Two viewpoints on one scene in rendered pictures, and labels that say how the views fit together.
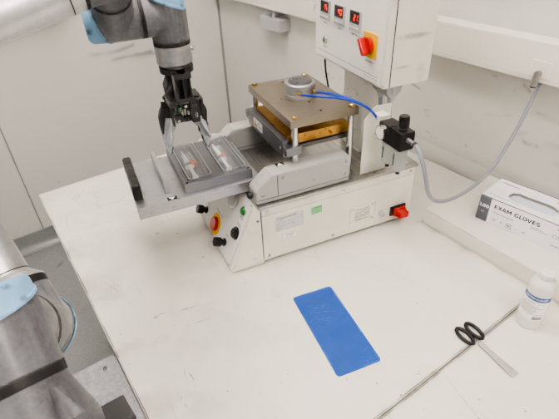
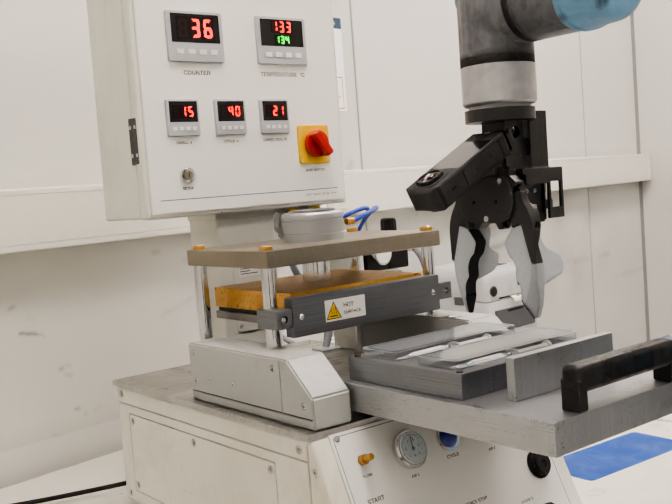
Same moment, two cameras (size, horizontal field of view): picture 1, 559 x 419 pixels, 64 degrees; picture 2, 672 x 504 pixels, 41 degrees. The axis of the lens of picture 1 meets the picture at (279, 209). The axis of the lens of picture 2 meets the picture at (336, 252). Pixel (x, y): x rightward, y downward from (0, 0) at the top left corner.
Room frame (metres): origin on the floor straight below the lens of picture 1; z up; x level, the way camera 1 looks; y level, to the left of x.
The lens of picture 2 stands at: (1.37, 1.05, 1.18)
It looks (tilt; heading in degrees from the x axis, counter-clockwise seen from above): 4 degrees down; 254
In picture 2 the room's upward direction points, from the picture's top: 4 degrees counter-clockwise
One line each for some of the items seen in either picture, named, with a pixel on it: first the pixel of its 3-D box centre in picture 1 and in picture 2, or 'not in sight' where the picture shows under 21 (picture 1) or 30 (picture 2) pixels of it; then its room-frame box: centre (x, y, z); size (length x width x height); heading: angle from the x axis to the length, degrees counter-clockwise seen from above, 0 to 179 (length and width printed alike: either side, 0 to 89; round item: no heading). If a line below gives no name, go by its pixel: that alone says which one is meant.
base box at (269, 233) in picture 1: (301, 189); (344, 448); (1.07, -0.06, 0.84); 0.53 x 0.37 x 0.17; 113
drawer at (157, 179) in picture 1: (190, 170); (505, 375); (0.97, 0.22, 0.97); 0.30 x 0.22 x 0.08; 113
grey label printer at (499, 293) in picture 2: not in sight; (474, 300); (0.49, -0.93, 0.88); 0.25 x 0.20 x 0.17; 118
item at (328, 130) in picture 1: (301, 112); (322, 273); (1.08, -0.07, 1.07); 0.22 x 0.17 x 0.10; 23
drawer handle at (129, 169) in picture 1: (131, 177); (621, 372); (0.92, 0.35, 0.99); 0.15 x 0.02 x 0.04; 23
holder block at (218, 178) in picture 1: (207, 162); (470, 359); (0.99, 0.18, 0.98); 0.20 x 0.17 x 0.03; 23
